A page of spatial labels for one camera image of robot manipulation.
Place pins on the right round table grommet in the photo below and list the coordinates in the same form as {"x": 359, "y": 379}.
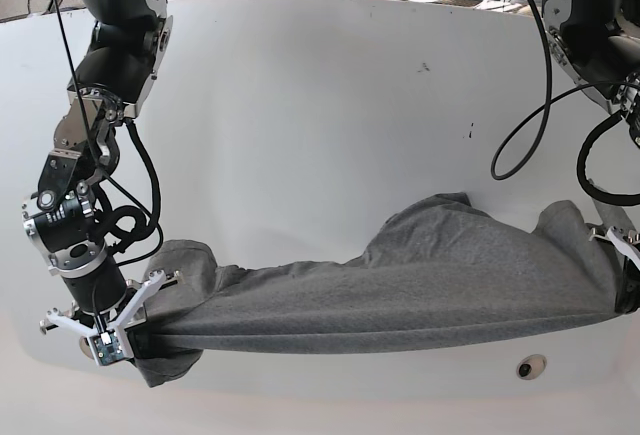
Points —
{"x": 531, "y": 367}

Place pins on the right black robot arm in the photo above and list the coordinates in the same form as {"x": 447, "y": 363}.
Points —
{"x": 81, "y": 236}

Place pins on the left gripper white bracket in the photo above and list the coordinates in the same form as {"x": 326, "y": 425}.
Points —
{"x": 621, "y": 249}

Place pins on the grey T-shirt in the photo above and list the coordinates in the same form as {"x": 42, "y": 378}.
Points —
{"x": 438, "y": 274}

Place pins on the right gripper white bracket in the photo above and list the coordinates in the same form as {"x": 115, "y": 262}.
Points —
{"x": 105, "y": 306}

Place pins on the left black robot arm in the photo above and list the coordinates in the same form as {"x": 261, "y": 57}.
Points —
{"x": 603, "y": 61}

